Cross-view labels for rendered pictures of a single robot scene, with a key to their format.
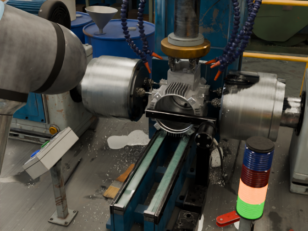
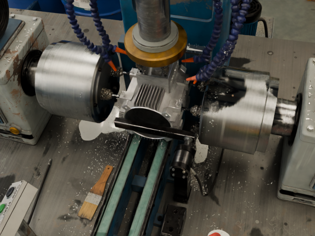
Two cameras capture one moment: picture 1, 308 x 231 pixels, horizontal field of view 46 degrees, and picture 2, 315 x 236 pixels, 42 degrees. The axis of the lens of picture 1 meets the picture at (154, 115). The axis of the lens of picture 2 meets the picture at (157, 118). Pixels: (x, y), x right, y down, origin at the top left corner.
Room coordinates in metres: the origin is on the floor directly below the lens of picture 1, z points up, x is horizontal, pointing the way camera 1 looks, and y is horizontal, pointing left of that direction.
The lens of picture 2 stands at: (0.41, -0.13, 2.02)
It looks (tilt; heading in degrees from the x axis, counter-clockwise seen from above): 53 degrees down; 2
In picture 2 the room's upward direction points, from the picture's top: 5 degrees counter-clockwise
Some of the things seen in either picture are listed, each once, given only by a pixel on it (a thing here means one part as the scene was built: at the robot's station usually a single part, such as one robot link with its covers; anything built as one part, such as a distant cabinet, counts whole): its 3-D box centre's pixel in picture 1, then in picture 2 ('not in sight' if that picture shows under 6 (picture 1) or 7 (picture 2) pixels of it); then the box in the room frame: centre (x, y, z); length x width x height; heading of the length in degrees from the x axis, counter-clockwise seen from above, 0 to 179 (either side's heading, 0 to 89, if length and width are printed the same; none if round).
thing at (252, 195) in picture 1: (252, 188); not in sight; (0.65, -0.22, 1.10); 0.06 x 0.06 x 0.04
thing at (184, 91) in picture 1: (180, 102); (156, 99); (1.25, -0.10, 1.01); 0.20 x 0.19 x 0.19; 162
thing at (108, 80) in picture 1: (106, 86); (67, 78); (1.35, 0.19, 1.04); 0.37 x 0.25 x 0.25; 72
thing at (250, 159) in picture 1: (258, 155); not in sight; (0.65, -0.22, 1.19); 0.06 x 0.06 x 0.04
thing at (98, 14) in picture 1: (102, 24); not in sight; (2.79, 0.39, 0.93); 0.25 x 0.24 x 0.25; 164
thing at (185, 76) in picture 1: (184, 76); (158, 70); (1.29, -0.11, 1.11); 0.12 x 0.11 x 0.07; 162
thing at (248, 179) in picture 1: (255, 172); not in sight; (0.65, -0.22, 1.14); 0.06 x 0.06 x 0.04
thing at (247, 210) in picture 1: (250, 203); not in sight; (0.65, -0.22, 1.05); 0.06 x 0.06 x 0.04
